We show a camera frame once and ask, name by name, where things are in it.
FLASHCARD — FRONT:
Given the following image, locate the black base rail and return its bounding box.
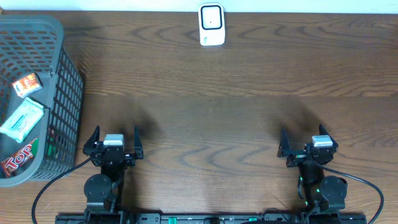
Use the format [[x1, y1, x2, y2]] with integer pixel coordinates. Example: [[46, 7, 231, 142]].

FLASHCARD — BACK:
[[55, 213, 366, 224]]

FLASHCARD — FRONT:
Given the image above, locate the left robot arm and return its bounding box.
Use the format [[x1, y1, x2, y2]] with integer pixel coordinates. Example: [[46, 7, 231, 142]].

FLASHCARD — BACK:
[[83, 127, 144, 224]]

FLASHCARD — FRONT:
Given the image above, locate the white barcode scanner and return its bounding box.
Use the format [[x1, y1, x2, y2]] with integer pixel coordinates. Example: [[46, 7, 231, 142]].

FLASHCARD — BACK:
[[198, 3, 226, 46]]

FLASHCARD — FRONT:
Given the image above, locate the grey plastic mesh basket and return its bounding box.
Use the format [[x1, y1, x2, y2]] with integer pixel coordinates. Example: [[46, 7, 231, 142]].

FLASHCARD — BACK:
[[1, 16, 84, 187]]

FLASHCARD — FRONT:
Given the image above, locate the teal wet wipes pack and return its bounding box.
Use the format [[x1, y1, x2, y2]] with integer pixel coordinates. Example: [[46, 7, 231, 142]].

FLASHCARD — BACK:
[[1, 97, 44, 143]]

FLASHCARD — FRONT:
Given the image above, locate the red Top chocolate bar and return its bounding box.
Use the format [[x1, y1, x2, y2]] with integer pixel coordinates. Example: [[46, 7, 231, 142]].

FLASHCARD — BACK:
[[1, 138, 39, 178]]

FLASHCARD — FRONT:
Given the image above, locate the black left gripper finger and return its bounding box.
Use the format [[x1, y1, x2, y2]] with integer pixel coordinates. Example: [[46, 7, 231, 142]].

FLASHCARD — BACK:
[[83, 125, 100, 156], [134, 126, 144, 159]]

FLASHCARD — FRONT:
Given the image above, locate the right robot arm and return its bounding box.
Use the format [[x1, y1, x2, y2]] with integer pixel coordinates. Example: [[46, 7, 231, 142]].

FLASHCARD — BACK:
[[277, 125, 348, 223]]

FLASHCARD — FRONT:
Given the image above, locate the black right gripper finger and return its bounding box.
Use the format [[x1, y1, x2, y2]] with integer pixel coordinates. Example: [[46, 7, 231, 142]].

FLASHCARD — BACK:
[[318, 124, 338, 149], [277, 128, 291, 157]]

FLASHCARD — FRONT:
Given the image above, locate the orange snack packet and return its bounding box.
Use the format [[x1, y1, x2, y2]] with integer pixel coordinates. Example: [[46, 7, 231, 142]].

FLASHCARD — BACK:
[[12, 73, 42, 98]]

